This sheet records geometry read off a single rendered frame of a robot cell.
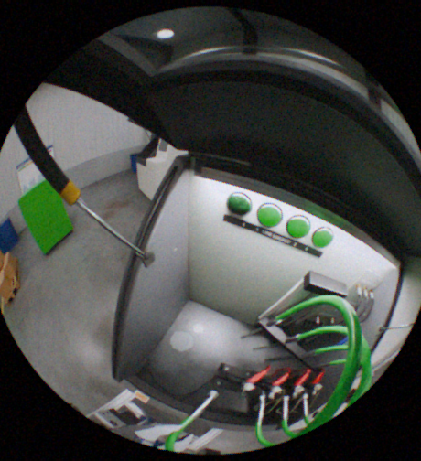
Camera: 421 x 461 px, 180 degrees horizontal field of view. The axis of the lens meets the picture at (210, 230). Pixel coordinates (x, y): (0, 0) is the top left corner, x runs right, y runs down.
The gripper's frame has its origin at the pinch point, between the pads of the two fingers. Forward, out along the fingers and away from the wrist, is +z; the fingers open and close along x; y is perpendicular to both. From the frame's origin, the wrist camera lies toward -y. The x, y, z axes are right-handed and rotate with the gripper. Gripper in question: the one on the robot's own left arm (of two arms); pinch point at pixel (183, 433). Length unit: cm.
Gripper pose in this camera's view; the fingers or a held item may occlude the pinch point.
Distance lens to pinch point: 33.3
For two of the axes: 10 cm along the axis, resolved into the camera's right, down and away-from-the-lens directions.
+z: 5.8, 4.2, 7.0
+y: -5.7, 8.2, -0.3
